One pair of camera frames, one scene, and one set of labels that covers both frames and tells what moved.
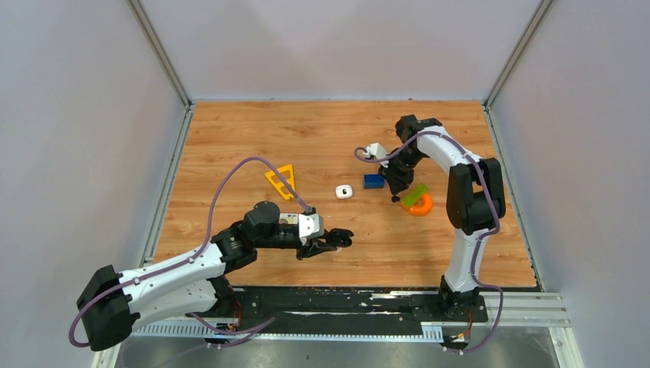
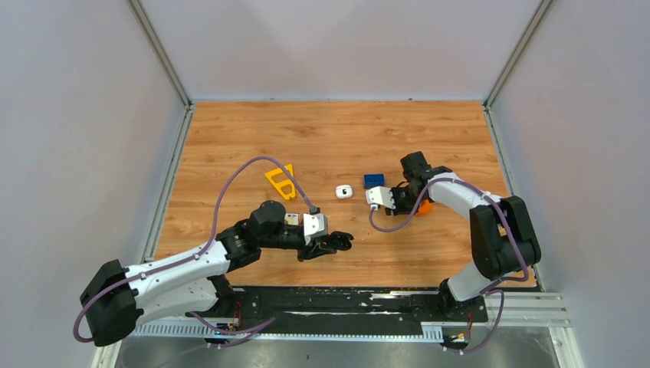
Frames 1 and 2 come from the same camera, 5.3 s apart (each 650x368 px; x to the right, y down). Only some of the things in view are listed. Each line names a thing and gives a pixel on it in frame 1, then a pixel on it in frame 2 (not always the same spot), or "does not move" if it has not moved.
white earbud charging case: x=344 y=191 does not move
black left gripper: x=314 y=246 does not move
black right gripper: x=397 y=182 -> x=398 y=210
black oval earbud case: x=339 y=237 does not move
